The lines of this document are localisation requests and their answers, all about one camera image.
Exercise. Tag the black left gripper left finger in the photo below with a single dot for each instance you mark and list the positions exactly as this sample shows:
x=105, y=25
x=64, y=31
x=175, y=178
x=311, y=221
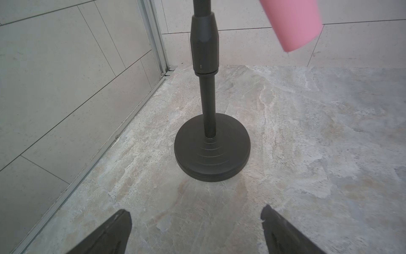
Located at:
x=109, y=238

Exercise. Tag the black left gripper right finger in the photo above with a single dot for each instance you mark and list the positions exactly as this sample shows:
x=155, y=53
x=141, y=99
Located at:
x=282, y=237

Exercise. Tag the pink toy microphone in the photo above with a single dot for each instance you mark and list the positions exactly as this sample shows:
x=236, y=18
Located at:
x=295, y=22

